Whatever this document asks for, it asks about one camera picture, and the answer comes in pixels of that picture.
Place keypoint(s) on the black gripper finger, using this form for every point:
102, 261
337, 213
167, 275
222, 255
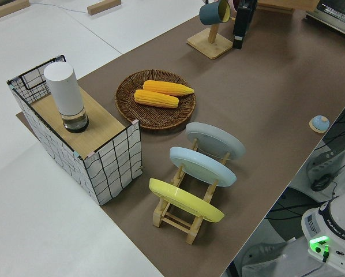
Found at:
237, 42

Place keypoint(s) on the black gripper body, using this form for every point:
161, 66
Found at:
244, 20

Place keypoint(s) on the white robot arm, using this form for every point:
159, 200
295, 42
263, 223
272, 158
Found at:
342, 219

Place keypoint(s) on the pink ribbed mug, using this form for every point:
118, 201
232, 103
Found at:
233, 3

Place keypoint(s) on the wooden mug tree stand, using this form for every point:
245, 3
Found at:
210, 46

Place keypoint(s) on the dark blue mug yellow inside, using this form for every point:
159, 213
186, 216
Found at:
211, 13

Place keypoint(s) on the long yellow corn cob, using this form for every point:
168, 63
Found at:
166, 87

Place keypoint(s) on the white toaster oven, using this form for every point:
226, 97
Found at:
334, 14

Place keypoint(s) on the short yellow corn cob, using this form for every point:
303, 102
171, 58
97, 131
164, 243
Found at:
155, 98

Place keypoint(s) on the grey plate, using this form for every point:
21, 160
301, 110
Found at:
215, 141

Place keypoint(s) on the blue dome bell wooden base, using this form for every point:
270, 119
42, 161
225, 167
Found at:
321, 122

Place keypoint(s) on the brown wicker basket tray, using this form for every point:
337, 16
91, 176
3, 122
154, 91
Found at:
126, 101

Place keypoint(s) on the light blue plate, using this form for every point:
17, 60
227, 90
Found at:
201, 167

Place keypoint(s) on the plain wooden block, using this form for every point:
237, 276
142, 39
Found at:
103, 7
5, 10

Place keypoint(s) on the yellow plate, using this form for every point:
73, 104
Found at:
184, 199

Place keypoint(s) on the wooden plate rack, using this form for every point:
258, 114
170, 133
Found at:
189, 231

